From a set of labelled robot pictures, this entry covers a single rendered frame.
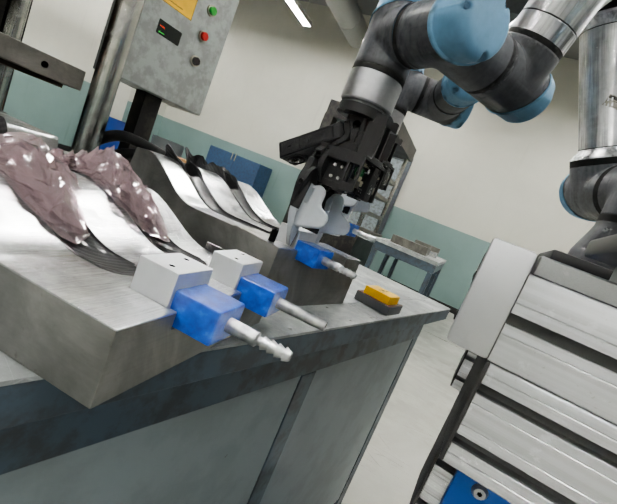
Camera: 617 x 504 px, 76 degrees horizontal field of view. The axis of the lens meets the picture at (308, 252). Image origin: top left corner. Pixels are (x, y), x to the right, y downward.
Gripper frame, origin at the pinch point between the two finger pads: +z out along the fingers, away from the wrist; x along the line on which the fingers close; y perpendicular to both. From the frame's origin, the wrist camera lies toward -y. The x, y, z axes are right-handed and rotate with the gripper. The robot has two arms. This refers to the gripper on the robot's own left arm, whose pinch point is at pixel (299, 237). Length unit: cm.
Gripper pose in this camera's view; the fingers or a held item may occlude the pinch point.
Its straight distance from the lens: 58.9
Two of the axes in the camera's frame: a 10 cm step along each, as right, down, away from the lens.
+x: 5.3, 0.9, 8.4
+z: -3.7, 9.2, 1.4
